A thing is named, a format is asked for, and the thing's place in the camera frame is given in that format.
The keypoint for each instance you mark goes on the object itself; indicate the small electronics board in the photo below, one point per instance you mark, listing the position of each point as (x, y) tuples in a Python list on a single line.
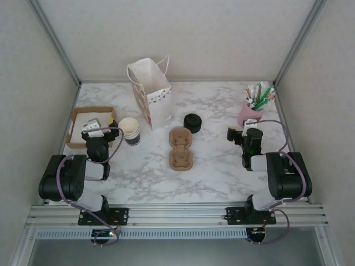
[(102, 233), (256, 235)]

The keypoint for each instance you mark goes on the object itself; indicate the white napkin stack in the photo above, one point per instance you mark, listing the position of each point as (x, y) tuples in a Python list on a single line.
[(80, 119)]

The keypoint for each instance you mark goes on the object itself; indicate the aluminium table side rail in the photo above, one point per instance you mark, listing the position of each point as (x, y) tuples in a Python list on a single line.
[(281, 110), (74, 97)]

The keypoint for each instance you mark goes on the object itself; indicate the brown cardboard tray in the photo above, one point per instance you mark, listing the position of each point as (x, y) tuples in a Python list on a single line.
[(75, 145)]

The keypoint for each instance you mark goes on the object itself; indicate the aluminium table end rail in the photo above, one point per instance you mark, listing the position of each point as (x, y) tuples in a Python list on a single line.
[(222, 81)]

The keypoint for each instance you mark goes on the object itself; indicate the pink holder cup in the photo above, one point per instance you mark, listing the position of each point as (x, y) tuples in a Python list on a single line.
[(244, 115)]

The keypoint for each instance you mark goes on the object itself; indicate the green wrapped straw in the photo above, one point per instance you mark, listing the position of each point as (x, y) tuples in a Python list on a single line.
[(265, 96), (260, 91)]

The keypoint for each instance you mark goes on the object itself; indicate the white wrapped straw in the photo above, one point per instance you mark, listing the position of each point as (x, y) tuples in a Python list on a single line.
[(248, 95)]

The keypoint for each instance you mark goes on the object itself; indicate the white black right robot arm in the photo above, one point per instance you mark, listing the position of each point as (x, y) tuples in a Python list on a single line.
[(288, 171)]

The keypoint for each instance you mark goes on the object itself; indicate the patterned paper gift bag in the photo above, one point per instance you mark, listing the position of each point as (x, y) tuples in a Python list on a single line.
[(155, 80)]

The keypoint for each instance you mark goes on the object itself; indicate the aluminium mounting rail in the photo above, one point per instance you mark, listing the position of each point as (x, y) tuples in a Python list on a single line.
[(177, 216)]

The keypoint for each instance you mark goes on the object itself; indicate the brown pulp cup carrier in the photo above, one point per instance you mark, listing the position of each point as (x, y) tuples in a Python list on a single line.
[(180, 138)]

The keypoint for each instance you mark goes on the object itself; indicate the aluminium frame post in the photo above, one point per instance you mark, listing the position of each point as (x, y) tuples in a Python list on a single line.
[(299, 41), (56, 41)]

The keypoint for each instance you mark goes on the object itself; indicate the white brown-tipped stirrer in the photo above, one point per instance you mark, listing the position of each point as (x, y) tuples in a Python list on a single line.
[(271, 97)]

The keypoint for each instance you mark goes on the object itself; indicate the aluminium frame leg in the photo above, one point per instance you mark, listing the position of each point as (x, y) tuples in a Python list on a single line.
[(22, 246), (327, 246)]

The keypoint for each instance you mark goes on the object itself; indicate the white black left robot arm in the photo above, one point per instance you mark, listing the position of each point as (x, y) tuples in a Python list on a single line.
[(63, 177)]

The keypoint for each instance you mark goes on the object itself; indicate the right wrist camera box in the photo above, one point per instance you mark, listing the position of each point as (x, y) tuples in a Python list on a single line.
[(249, 121)]

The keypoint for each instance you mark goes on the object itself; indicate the black lid stack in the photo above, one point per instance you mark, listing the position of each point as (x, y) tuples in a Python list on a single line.
[(192, 129)]

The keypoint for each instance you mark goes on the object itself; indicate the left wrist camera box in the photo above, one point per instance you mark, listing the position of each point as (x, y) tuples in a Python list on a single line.
[(93, 126)]

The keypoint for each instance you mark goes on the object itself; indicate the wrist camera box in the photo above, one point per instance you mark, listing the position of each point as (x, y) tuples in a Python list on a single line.
[(249, 121), (93, 126)]

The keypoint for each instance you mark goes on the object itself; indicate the green paper cup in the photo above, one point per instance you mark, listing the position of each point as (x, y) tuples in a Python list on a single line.
[(129, 126)]

